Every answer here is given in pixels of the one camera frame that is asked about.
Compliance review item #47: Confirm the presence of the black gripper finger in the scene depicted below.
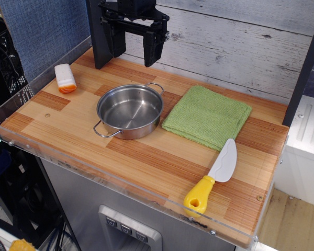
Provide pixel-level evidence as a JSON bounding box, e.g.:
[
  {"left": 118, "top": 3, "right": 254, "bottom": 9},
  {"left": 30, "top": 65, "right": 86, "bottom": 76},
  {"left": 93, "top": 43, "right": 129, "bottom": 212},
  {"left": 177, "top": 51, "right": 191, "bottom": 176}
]
[
  {"left": 143, "top": 26, "right": 165, "bottom": 67},
  {"left": 110, "top": 24, "right": 126, "bottom": 58}
]

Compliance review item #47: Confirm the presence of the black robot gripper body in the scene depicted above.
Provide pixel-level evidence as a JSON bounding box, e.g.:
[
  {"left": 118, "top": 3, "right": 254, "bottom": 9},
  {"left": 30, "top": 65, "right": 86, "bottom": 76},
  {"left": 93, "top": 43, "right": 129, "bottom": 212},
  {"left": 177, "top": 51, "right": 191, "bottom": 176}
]
[{"left": 98, "top": 1, "right": 170, "bottom": 42}]

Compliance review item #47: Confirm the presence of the stainless steel pot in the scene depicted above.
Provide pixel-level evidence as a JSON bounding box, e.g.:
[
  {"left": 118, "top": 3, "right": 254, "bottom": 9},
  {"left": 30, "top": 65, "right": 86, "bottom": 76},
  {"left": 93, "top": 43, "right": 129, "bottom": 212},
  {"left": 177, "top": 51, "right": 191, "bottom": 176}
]
[{"left": 93, "top": 83, "right": 165, "bottom": 140}]

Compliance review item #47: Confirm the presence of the green folded cloth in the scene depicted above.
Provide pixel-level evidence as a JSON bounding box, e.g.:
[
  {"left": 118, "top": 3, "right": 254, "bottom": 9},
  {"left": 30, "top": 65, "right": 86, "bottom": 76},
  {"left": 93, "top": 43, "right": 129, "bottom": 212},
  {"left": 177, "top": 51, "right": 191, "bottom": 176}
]
[{"left": 162, "top": 85, "right": 252, "bottom": 151}]

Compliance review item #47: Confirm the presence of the white orange toy food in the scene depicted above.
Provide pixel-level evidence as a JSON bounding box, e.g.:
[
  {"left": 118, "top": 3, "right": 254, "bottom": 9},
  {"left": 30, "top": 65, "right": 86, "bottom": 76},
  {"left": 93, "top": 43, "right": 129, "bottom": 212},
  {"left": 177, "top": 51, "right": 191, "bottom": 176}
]
[{"left": 54, "top": 63, "right": 77, "bottom": 94}]

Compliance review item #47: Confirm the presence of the black plastic crate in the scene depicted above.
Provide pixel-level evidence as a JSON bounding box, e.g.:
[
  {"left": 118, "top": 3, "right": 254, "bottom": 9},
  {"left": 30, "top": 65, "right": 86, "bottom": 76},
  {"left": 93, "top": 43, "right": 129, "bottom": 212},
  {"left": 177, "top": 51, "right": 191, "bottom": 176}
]
[{"left": 0, "top": 17, "right": 28, "bottom": 105}]

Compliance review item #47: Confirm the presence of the clear acrylic table guard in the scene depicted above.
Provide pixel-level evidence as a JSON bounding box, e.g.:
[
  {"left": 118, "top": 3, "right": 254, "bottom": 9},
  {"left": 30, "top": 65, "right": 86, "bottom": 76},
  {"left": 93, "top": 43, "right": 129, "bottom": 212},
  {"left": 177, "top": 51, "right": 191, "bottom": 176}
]
[{"left": 0, "top": 50, "right": 288, "bottom": 249}]

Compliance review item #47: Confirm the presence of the grey toy fridge cabinet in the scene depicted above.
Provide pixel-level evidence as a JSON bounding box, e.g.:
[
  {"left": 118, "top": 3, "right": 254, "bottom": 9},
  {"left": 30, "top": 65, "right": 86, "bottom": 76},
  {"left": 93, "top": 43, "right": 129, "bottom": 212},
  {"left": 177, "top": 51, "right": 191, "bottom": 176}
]
[{"left": 42, "top": 160, "right": 236, "bottom": 250}]

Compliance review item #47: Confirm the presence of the silver dispenser button panel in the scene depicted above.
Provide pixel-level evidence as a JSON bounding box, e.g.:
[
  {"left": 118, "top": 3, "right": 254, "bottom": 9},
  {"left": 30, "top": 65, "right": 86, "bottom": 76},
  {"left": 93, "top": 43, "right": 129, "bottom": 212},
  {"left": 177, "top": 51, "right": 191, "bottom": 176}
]
[{"left": 98, "top": 205, "right": 163, "bottom": 251}]

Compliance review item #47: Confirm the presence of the white ribbed appliance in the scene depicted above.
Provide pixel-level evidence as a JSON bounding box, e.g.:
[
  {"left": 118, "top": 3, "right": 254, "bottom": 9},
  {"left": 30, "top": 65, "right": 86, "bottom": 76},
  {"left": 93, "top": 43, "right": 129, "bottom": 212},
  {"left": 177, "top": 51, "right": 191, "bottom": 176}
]
[{"left": 274, "top": 96, "right": 314, "bottom": 205}]

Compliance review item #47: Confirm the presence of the yellow object bottom left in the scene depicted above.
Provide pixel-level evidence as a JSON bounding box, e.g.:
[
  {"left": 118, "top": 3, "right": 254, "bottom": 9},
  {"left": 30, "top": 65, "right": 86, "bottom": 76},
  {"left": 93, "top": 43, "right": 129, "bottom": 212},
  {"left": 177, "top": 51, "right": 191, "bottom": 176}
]
[{"left": 9, "top": 239, "right": 36, "bottom": 251}]

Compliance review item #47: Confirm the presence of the dark grey left post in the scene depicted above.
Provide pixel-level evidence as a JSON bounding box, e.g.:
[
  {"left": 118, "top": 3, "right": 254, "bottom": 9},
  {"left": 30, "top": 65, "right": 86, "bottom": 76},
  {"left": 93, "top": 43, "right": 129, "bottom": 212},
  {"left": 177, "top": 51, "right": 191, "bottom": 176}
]
[{"left": 86, "top": 0, "right": 113, "bottom": 69}]

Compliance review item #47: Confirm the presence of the dark grey post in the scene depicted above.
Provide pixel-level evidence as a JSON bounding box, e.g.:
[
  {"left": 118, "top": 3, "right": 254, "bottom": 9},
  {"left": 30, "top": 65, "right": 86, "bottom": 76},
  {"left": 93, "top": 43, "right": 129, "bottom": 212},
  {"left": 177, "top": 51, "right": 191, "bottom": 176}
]
[
  {"left": 86, "top": 0, "right": 113, "bottom": 69},
  {"left": 282, "top": 0, "right": 314, "bottom": 127}
]

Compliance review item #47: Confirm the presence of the dark grey right post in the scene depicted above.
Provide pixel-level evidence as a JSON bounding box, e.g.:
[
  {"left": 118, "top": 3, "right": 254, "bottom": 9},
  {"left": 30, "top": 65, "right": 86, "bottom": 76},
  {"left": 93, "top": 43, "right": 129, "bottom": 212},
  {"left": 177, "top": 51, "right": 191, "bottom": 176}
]
[{"left": 282, "top": 0, "right": 314, "bottom": 127}]

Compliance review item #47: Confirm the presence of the yellow handled toy knife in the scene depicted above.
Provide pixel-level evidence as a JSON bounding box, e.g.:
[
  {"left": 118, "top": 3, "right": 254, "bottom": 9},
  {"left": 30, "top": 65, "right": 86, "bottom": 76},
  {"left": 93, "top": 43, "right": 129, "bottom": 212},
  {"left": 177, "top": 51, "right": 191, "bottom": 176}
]
[{"left": 183, "top": 139, "right": 237, "bottom": 218}]

